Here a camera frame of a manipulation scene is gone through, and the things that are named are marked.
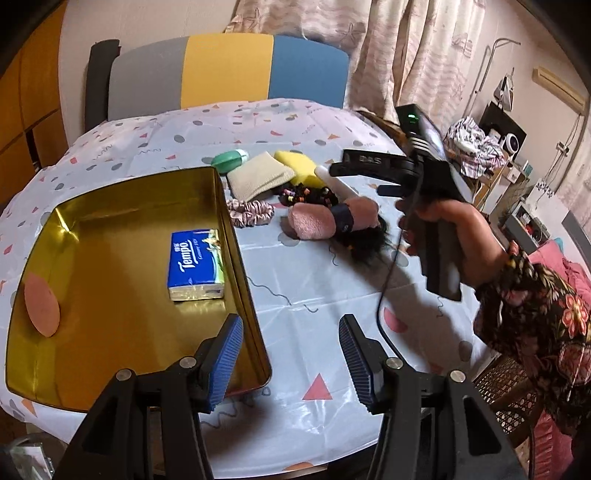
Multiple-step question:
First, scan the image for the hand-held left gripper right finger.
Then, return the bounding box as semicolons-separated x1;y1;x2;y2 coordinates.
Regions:
338;314;527;480

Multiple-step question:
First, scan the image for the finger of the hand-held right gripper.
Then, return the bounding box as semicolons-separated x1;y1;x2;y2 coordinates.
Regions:
377;183;419;197
329;148;421;178

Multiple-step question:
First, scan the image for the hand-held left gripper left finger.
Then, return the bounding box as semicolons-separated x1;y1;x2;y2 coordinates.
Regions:
53;314;245;480

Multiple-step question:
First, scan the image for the white tube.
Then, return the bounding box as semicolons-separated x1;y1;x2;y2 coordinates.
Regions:
315;167;358;200

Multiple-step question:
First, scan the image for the black beaded hair tie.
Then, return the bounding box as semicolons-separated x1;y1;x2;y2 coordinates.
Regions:
278;181;340;207

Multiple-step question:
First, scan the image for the yellow sponge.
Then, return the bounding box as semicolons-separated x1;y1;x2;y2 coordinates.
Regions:
273;150;331;189

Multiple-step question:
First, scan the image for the pink plush roll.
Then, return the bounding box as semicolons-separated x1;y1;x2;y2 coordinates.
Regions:
283;196;382;241

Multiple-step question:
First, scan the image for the pink satin scrunchie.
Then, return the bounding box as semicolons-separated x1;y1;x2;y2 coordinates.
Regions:
226;199;275;228

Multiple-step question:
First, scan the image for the gold metal tin box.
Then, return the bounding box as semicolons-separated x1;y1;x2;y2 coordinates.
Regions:
4;167;272;412

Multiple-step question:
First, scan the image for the person's right hand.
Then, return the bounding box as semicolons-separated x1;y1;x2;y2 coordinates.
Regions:
398;200;507;288

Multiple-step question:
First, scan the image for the pile of checked clothes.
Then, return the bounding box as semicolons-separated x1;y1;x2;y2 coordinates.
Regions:
444;116;509;178

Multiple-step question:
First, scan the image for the black scrunchie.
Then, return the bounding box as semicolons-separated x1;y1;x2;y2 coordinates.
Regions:
332;217;393;266

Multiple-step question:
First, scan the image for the white round fan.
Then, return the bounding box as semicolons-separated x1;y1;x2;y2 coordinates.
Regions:
496;133;522;158

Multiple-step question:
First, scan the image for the white patterned plastic tablecloth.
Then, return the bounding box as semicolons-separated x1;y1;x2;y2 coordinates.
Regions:
0;97;499;472

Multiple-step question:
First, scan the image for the grey storage box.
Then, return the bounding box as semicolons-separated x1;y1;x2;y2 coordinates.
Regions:
503;203;550;245

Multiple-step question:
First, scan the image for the blue tissue pack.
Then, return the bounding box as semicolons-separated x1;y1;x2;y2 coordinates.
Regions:
167;228;226;302

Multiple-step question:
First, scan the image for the beige knitted cloth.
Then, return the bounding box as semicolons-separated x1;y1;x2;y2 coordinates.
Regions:
226;153;296;202

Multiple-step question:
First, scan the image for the beige patterned curtain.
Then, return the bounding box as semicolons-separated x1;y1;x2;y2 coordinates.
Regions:
224;0;485;121

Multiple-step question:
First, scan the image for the garment steamer stand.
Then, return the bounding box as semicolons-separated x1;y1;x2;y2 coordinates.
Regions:
471;38;520;112

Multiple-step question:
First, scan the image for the green plastic case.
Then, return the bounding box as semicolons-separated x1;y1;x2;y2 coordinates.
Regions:
211;150;250;174

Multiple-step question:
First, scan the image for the pink bedding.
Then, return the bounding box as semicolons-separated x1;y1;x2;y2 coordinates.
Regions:
526;240;591;296

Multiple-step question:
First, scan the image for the rattan chair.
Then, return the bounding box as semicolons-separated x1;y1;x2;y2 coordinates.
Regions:
473;355;550;435

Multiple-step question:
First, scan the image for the beige air conditioner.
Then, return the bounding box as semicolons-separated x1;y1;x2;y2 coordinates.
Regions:
531;66;587;112

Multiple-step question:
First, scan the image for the grey yellow blue chair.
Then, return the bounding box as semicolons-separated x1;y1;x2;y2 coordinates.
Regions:
84;33;350;132

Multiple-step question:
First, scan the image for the pink oval makeup puff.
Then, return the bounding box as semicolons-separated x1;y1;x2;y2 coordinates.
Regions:
23;272;62;337

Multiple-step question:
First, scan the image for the wooden wardrobe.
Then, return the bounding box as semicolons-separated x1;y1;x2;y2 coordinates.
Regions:
0;4;70;195

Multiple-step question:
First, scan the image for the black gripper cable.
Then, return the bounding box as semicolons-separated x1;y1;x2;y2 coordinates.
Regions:
375;175;423;361

